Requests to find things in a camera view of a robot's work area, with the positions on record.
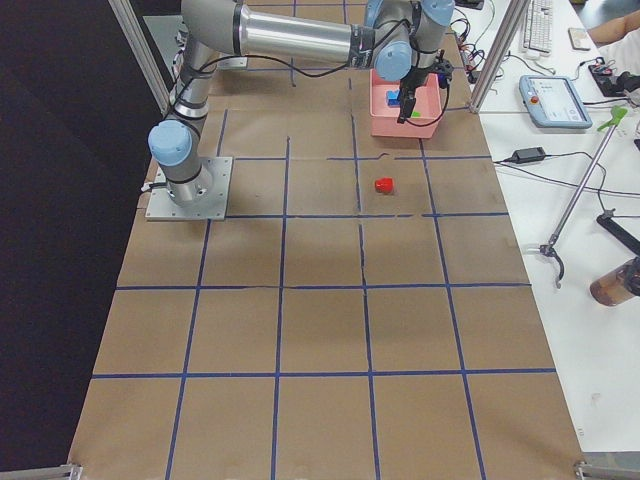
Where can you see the smartphone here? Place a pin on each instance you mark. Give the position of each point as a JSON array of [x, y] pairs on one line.
[[579, 39]]

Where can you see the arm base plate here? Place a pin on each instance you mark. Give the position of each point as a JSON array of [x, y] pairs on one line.
[[205, 197]]

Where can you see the aluminium frame post left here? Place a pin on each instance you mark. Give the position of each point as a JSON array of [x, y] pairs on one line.
[[132, 30]]

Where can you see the aluminium frame post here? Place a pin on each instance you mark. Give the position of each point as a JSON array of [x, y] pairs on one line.
[[132, 30], [507, 30]]

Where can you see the green handled reach grabber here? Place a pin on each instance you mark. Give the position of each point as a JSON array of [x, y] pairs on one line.
[[548, 248]]

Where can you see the brown bottle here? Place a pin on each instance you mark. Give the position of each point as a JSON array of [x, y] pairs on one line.
[[617, 286]]

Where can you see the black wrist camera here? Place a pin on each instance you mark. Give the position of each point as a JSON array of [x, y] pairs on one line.
[[444, 70]]

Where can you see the teach pendant tablet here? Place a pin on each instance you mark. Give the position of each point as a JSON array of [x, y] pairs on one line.
[[553, 102]]

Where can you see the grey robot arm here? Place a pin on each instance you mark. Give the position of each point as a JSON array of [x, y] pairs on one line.
[[399, 40]]

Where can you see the red toy block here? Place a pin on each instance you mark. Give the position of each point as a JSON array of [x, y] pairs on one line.
[[384, 185]]

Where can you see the blue toy block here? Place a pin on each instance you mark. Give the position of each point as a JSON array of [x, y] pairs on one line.
[[392, 98]]

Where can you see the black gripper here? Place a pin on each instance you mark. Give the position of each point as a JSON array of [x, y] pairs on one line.
[[413, 82]]

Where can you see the white keyboard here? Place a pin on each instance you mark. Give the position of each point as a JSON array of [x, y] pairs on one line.
[[536, 27]]

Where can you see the black power adapter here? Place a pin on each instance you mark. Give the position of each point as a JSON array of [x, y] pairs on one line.
[[528, 155]]

